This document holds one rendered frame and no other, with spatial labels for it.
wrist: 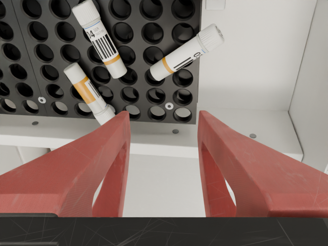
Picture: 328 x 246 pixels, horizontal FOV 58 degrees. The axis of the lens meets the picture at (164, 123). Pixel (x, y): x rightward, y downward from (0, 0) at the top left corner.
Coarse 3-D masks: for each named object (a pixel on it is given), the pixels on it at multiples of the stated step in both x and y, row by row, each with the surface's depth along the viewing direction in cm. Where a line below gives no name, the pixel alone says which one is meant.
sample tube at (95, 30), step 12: (84, 12) 16; (96, 12) 16; (84, 24) 16; (96, 24) 17; (96, 36) 17; (108, 36) 17; (96, 48) 17; (108, 48) 17; (108, 60) 18; (120, 60) 18; (120, 72) 18
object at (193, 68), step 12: (168, 0) 16; (192, 0) 16; (168, 12) 17; (192, 12) 17; (168, 24) 17; (192, 24) 17; (168, 36) 17; (192, 36) 17; (168, 48) 18; (192, 72) 18; (180, 84) 19; (192, 84) 19; (192, 96) 19; (192, 108) 20; (180, 120) 21; (192, 120) 21
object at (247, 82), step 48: (240, 0) 22; (288, 0) 21; (240, 48) 24; (288, 48) 23; (240, 96) 26; (288, 96) 26; (48, 144) 25; (144, 144) 23; (192, 144) 23; (288, 144) 23
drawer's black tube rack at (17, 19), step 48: (0, 0) 17; (48, 0) 17; (96, 0) 17; (144, 0) 19; (0, 48) 19; (48, 48) 22; (144, 48) 18; (0, 96) 22; (48, 96) 21; (144, 96) 20
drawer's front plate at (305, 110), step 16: (320, 0) 20; (320, 16) 20; (320, 32) 20; (320, 48) 20; (304, 64) 23; (320, 64) 20; (304, 80) 23; (320, 80) 20; (304, 96) 23; (320, 96) 20; (288, 112) 26; (304, 112) 22; (320, 112) 19; (304, 128) 22; (320, 128) 19; (304, 144) 22; (320, 144) 19; (304, 160) 22; (320, 160) 19
